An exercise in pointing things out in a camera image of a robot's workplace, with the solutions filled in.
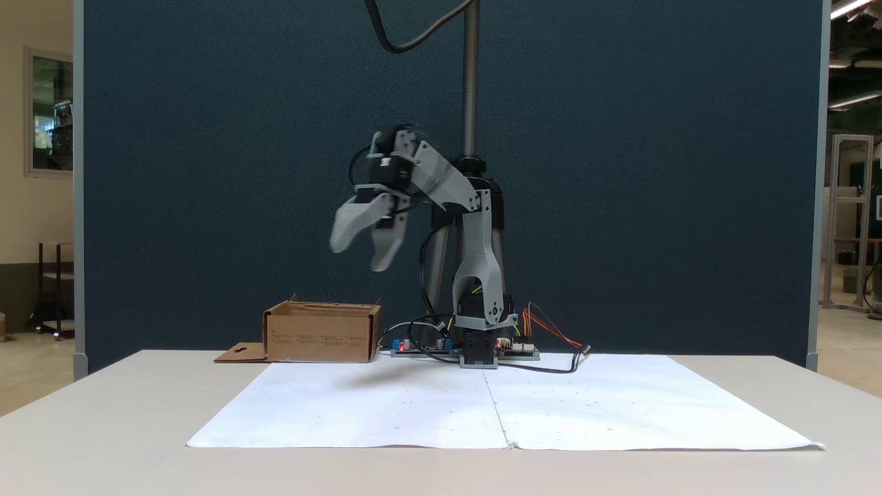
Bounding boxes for dark blue partition panel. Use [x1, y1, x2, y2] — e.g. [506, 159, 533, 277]
[74, 0, 831, 378]

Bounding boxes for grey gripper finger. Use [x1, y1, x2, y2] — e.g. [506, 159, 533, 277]
[371, 207, 412, 273]

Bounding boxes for brown cardboard box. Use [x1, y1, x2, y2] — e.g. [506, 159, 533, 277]
[214, 294, 383, 364]

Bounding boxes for circuit board with jumper wires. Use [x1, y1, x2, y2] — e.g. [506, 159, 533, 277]
[498, 338, 541, 361]

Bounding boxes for fluorescent ceiling light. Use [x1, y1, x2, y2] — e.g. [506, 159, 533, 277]
[829, 90, 882, 111]
[830, 0, 874, 20]

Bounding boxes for orange and red jumper wires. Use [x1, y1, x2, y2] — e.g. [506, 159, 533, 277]
[522, 302, 586, 349]

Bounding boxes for servo driver circuit board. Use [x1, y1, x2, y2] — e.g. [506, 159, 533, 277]
[391, 336, 459, 359]

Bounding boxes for thick black camera cable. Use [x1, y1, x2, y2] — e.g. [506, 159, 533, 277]
[364, 0, 476, 54]

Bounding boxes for thin grey cable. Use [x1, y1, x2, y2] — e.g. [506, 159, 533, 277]
[378, 317, 445, 349]

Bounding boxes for framed wall window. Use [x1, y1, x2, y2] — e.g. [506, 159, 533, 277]
[24, 47, 74, 178]

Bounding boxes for white paper sheet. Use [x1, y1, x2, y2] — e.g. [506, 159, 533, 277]
[186, 355, 825, 452]

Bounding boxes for black and silver tripod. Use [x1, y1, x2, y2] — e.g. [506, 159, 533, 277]
[420, 0, 507, 331]

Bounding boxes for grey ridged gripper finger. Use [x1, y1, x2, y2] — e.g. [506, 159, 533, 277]
[329, 194, 391, 255]

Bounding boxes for aluminium profile frame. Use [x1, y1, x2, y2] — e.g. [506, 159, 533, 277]
[823, 134, 876, 312]

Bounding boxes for dark shelf cart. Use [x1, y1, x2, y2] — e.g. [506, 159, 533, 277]
[28, 241, 75, 342]

